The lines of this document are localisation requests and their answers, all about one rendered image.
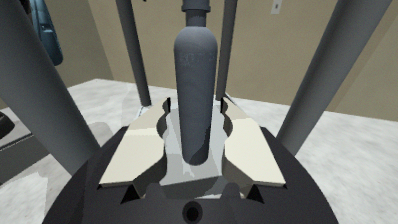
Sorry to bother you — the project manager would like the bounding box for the white shelving unit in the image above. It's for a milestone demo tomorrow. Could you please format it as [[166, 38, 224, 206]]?
[[0, 0, 392, 198]]

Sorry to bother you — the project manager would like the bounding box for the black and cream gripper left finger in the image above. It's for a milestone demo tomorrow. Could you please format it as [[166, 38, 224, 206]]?
[[42, 97, 171, 224]]

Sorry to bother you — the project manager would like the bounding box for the dark grey bottle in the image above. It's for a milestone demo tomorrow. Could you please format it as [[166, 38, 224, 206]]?
[[174, 0, 218, 166]]

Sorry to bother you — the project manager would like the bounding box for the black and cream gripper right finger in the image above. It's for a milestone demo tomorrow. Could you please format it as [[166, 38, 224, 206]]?
[[220, 97, 339, 224]]

